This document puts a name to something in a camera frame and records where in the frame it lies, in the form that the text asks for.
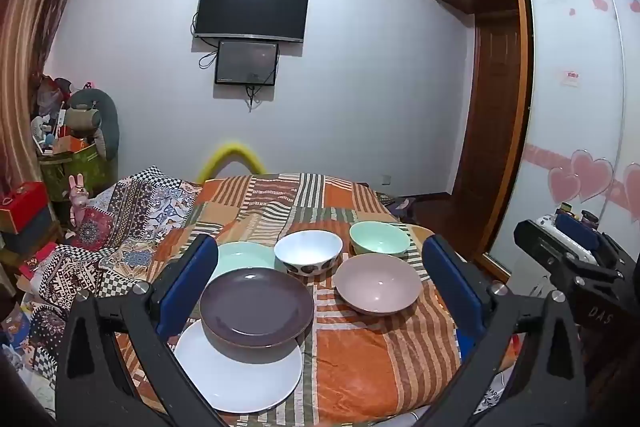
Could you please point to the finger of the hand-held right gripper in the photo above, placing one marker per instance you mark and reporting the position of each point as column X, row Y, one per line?
column 580, row 232
column 545, row 247

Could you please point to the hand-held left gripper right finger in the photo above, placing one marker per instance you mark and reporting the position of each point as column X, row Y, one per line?
column 450, row 277

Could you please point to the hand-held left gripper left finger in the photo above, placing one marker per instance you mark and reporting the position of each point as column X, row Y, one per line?
column 192, row 277

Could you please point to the mint green plate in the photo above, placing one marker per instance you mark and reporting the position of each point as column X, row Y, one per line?
column 240, row 257

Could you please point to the dark purple plate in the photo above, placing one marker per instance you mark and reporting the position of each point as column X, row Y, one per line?
column 255, row 307

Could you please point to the pink bowl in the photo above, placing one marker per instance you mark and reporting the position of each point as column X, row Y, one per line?
column 377, row 282

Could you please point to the mint green bowl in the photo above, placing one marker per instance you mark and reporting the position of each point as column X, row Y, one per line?
column 377, row 237

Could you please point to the white plate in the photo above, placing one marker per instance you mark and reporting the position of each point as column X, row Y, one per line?
column 240, row 382

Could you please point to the white bowl with dark spots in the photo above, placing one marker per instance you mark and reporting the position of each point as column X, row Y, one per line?
column 307, row 247

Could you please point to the patterned checkered quilt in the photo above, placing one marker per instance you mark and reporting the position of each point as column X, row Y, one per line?
column 135, row 217

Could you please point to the dark bag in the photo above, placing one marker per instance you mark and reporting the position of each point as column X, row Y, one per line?
column 400, row 207

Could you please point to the white sliding door with hearts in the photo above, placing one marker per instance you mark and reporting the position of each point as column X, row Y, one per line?
column 570, row 107

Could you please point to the orange striped patchwork blanket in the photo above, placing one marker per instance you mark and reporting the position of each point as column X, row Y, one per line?
column 360, row 367

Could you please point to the yellow foam tube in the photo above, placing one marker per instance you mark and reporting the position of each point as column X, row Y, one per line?
column 232, row 151

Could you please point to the pink rabbit toy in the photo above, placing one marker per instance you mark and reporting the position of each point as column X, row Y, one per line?
column 78, row 202

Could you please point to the wooden door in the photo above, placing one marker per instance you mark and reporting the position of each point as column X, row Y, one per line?
column 492, row 107

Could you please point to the green cardboard box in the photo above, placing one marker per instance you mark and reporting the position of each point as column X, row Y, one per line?
column 82, row 172

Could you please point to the dark grey box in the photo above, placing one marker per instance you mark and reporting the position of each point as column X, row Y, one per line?
column 27, row 234

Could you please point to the orange cardboard box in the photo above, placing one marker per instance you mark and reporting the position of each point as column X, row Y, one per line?
column 72, row 144

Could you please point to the red box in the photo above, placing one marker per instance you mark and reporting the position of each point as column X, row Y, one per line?
column 25, row 207

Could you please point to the grey plush toy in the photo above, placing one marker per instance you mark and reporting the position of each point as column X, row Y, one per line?
column 102, row 117

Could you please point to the brown striped curtain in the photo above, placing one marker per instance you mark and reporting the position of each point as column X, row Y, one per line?
column 30, row 57

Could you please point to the small black wall monitor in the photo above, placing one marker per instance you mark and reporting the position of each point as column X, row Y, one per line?
column 246, row 62

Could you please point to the black wall television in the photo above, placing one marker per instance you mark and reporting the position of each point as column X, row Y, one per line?
column 250, row 9

